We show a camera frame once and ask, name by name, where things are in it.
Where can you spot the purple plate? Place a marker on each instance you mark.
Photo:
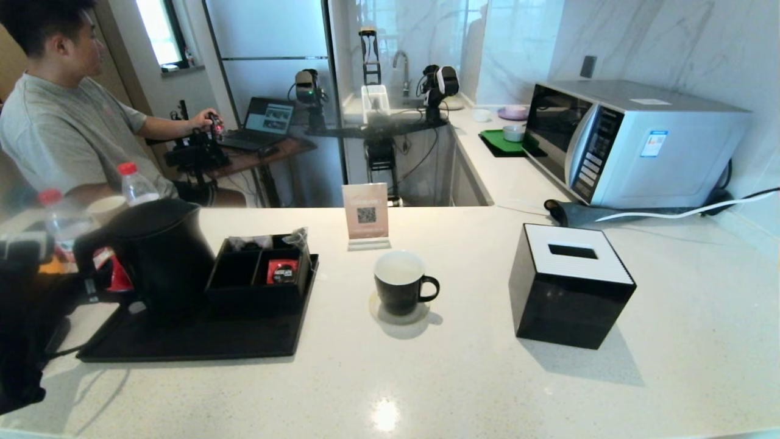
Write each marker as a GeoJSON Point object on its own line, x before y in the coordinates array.
{"type": "Point", "coordinates": [513, 113]}

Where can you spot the black compartment organizer box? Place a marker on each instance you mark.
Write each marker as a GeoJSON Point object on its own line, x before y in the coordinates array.
{"type": "Point", "coordinates": [256, 299]}

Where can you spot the black mug white inside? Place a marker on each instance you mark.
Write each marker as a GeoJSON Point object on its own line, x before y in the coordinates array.
{"type": "Point", "coordinates": [399, 292]}

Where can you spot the black laptop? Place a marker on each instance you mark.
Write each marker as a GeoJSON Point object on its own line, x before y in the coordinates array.
{"type": "Point", "coordinates": [268, 117]}

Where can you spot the black tissue box white lid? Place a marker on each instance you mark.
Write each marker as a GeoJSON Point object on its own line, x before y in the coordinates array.
{"type": "Point", "coordinates": [570, 305]}

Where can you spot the chrome sink faucet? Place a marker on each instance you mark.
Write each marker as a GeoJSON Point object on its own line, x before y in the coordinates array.
{"type": "Point", "coordinates": [403, 61]}

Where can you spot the brown wooden desk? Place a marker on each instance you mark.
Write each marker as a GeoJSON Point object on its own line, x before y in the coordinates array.
{"type": "Point", "coordinates": [286, 148]}

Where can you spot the white plastic rack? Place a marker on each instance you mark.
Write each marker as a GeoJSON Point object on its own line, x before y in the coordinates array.
{"type": "Point", "coordinates": [375, 100]}

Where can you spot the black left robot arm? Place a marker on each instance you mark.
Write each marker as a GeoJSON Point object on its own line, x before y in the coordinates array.
{"type": "Point", "coordinates": [24, 366]}

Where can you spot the QR code acrylic sign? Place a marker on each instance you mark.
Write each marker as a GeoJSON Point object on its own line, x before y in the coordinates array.
{"type": "Point", "coordinates": [365, 210]}

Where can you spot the silver microwave oven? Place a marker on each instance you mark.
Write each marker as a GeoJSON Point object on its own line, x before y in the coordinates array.
{"type": "Point", "coordinates": [658, 152]}

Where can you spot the silver refrigerator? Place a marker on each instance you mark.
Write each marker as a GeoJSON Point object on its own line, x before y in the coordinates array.
{"type": "Point", "coordinates": [268, 30]}

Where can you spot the grey robot arm green light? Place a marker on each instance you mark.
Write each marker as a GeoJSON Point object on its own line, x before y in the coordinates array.
{"type": "Point", "coordinates": [308, 85]}

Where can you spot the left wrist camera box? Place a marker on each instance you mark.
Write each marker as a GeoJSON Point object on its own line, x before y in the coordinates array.
{"type": "Point", "coordinates": [24, 251]}

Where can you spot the grey wall outlet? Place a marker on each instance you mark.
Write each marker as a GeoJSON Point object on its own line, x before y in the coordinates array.
{"type": "Point", "coordinates": [588, 67]}

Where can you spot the black ladder-shaped frame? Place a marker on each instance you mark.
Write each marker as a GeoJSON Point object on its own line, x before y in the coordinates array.
{"type": "Point", "coordinates": [369, 58]}

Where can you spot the clear water bottle red cap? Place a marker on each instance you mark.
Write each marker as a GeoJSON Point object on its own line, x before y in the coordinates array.
{"type": "Point", "coordinates": [138, 189]}
{"type": "Point", "coordinates": [61, 219]}

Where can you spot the black white robot arm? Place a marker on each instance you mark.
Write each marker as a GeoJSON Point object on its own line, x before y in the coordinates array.
{"type": "Point", "coordinates": [440, 82]}

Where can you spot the green tray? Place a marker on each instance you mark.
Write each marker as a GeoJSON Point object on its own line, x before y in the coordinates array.
{"type": "Point", "coordinates": [496, 140]}

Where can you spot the person in grey t-shirt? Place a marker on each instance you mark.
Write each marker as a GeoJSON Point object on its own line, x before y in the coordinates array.
{"type": "Point", "coordinates": [55, 134]}

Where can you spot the window with black frame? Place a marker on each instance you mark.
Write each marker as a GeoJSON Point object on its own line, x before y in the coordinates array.
{"type": "Point", "coordinates": [159, 30]}

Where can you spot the red coffee sachet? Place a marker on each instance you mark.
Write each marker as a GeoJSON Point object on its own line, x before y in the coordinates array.
{"type": "Point", "coordinates": [283, 271]}

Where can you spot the white sachet packets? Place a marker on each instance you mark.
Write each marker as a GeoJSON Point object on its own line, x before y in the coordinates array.
{"type": "Point", "coordinates": [250, 242]}

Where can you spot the orange oval object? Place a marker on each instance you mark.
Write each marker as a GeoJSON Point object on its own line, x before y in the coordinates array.
{"type": "Point", "coordinates": [53, 267]}

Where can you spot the black serving tray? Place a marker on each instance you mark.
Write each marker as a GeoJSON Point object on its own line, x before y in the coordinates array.
{"type": "Point", "coordinates": [201, 335]}

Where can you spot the small white cup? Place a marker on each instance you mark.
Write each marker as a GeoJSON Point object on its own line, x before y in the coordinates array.
{"type": "Point", "coordinates": [481, 115]}

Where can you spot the small pale bowl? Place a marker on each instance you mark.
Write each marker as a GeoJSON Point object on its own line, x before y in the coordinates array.
{"type": "Point", "coordinates": [514, 133]}

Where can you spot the black electric kettle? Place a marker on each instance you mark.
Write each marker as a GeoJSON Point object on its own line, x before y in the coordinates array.
{"type": "Point", "coordinates": [164, 256]}

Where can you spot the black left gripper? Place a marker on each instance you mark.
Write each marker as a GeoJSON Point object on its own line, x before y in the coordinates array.
{"type": "Point", "coordinates": [52, 292]}

